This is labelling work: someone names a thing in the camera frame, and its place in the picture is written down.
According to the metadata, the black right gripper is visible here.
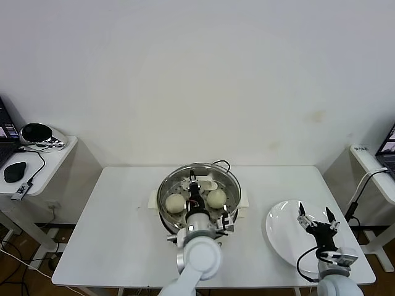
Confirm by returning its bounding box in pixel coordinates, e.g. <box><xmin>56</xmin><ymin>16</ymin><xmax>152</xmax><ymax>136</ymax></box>
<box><xmin>296</xmin><ymin>202</ymin><xmax>341</xmax><ymax>253</ymax></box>

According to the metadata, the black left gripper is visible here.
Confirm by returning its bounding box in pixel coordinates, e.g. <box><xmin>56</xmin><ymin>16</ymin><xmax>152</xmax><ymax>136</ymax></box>
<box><xmin>186</xmin><ymin>168</ymin><xmax>207</xmax><ymax>216</ymax></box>

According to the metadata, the glass lid with cream handle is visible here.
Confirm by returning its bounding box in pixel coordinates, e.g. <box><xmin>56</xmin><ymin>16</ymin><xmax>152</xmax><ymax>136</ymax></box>
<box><xmin>157</xmin><ymin>162</ymin><xmax>241</xmax><ymax>226</ymax></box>

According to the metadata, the white steamed baozi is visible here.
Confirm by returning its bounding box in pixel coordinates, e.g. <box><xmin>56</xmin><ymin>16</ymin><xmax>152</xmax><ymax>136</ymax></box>
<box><xmin>165</xmin><ymin>194</ymin><xmax>186</xmax><ymax>215</ymax></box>
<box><xmin>206</xmin><ymin>188</ymin><xmax>226</xmax><ymax>210</ymax></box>

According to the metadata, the perforated steel steamer basket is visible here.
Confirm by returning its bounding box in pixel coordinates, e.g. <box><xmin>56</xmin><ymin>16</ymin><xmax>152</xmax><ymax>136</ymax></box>
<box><xmin>156</xmin><ymin>165</ymin><xmax>241</xmax><ymax>235</ymax></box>

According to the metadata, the white round plate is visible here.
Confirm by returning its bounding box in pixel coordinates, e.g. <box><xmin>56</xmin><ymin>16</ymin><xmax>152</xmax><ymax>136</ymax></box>
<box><xmin>265</xmin><ymin>200</ymin><xmax>346</xmax><ymax>273</ymax></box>

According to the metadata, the white side table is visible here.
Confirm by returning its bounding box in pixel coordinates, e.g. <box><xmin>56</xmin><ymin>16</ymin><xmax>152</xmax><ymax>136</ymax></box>
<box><xmin>320</xmin><ymin>144</ymin><xmax>395</xmax><ymax>272</ymax></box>
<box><xmin>0</xmin><ymin>135</ymin><xmax>102</xmax><ymax>263</ymax></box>

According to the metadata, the black open laptop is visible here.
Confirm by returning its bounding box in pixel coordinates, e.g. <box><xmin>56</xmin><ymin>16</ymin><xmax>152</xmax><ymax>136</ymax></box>
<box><xmin>375</xmin><ymin>122</ymin><xmax>395</xmax><ymax>179</ymax></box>
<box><xmin>0</xmin><ymin>97</ymin><xmax>20</xmax><ymax>167</ymax></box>

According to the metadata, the white work table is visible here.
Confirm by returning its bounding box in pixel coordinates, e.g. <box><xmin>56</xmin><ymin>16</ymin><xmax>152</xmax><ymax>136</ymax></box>
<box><xmin>51</xmin><ymin>166</ymin><xmax>376</xmax><ymax>296</ymax></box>

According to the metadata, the shiny black helmet object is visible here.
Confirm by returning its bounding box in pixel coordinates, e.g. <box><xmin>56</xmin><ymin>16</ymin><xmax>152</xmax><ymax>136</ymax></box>
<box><xmin>19</xmin><ymin>122</ymin><xmax>67</xmax><ymax>149</ymax></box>

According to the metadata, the grey usb adapter dongle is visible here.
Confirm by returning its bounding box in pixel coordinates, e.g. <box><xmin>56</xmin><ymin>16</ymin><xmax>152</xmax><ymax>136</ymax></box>
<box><xmin>10</xmin><ymin>182</ymin><xmax>31</xmax><ymax>202</ymax></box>

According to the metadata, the black computer mouse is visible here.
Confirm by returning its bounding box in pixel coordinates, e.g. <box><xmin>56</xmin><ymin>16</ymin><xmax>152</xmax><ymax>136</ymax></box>
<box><xmin>3</xmin><ymin>162</ymin><xmax>27</xmax><ymax>183</ymax></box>

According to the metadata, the black cable with adapter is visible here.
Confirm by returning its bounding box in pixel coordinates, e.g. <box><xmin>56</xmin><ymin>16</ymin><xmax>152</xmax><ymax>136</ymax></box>
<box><xmin>344</xmin><ymin>168</ymin><xmax>387</xmax><ymax>244</ymax></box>

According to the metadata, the black cooker power cord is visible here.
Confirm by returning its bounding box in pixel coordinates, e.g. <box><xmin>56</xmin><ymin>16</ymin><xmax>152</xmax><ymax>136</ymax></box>
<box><xmin>212</xmin><ymin>159</ymin><xmax>232</xmax><ymax>173</ymax></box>

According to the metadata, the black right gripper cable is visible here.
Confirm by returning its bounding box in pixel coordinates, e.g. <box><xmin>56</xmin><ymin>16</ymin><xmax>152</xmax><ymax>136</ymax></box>
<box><xmin>296</xmin><ymin>246</ymin><xmax>322</xmax><ymax>283</ymax></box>

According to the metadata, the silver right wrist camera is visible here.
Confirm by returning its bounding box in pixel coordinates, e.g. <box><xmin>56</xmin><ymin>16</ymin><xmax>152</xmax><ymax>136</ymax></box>
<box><xmin>320</xmin><ymin>248</ymin><xmax>359</xmax><ymax>266</ymax></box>

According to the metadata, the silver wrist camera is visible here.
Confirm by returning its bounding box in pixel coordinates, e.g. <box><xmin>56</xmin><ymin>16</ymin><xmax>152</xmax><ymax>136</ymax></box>
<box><xmin>215</xmin><ymin>203</ymin><xmax>237</xmax><ymax>234</ymax></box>
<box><xmin>320</xmin><ymin>248</ymin><xmax>359</xmax><ymax>266</ymax></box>

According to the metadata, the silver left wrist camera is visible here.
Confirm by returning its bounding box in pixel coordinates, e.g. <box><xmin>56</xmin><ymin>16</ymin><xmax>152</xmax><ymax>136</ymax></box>
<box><xmin>215</xmin><ymin>203</ymin><xmax>237</xmax><ymax>234</ymax></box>

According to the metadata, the white laptop cable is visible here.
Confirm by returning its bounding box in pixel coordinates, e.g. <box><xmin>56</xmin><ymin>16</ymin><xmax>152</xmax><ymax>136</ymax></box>
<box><xmin>354</xmin><ymin>168</ymin><xmax>386</xmax><ymax>192</ymax></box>

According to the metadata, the thin black desk cable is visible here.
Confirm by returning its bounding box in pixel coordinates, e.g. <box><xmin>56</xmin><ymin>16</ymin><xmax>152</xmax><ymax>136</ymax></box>
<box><xmin>17</xmin><ymin>142</ymin><xmax>62</xmax><ymax>186</ymax></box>

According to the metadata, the white floor cable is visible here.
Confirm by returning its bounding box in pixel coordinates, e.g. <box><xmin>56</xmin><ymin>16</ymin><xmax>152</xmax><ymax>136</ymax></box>
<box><xmin>0</xmin><ymin>248</ymin><xmax>53</xmax><ymax>280</ymax></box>

